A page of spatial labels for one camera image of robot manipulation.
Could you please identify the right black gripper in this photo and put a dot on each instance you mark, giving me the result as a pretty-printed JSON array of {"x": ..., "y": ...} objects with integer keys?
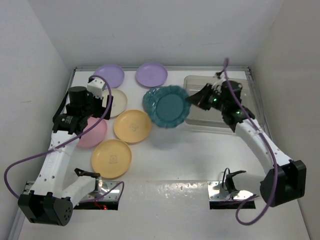
[{"x": 200, "y": 98}]

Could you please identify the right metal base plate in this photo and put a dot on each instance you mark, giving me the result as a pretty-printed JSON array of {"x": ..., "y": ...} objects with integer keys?
[{"x": 217, "y": 194}]

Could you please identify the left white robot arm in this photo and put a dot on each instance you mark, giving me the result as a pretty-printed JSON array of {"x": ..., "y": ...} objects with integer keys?
[{"x": 48, "y": 201}]

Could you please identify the teal scalloped plate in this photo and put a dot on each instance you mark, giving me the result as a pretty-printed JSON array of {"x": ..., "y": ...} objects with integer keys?
[
  {"x": 151, "y": 98},
  {"x": 172, "y": 109}
]

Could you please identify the far yellow plate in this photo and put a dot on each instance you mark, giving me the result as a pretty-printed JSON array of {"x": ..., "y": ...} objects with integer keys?
[{"x": 132, "y": 126}]

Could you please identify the left purple plate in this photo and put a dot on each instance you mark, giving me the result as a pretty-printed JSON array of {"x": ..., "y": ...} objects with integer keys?
[{"x": 112, "y": 73}]

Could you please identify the yellow plate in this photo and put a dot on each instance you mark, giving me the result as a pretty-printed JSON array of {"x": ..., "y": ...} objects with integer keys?
[
  {"x": 111, "y": 158},
  {"x": 132, "y": 126}
]

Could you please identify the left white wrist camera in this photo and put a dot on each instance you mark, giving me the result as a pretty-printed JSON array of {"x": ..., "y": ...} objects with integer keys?
[{"x": 96, "y": 87}]

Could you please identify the clear plastic bin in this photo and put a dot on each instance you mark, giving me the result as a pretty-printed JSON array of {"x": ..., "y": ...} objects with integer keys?
[{"x": 213, "y": 118}]

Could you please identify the purple plate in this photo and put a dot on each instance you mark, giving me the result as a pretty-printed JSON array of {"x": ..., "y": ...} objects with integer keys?
[
  {"x": 112, "y": 73},
  {"x": 151, "y": 74}
]

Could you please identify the near yellow plate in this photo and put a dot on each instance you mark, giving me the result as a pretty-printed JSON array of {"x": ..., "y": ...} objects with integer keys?
[{"x": 111, "y": 158}]

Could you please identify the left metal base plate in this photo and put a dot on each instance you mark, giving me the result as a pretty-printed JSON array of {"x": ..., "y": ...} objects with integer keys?
[{"x": 106, "y": 191}]

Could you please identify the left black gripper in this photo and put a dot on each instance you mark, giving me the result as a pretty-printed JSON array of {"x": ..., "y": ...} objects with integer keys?
[{"x": 100, "y": 111}]

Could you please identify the cream plate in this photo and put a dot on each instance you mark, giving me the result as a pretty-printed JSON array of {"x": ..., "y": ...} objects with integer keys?
[{"x": 119, "y": 103}]

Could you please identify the metal base plate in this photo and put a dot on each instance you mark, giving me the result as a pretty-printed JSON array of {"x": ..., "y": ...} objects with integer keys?
[
  {"x": 106, "y": 191},
  {"x": 217, "y": 194}
]

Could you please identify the right purple plate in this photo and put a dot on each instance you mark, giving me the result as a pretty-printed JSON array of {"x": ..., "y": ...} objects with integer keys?
[{"x": 151, "y": 74}]

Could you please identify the pink plate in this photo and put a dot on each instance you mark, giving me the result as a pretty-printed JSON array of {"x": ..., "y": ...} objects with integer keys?
[{"x": 94, "y": 137}]

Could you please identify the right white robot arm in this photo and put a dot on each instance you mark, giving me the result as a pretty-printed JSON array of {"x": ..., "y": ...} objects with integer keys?
[{"x": 284, "y": 179}]

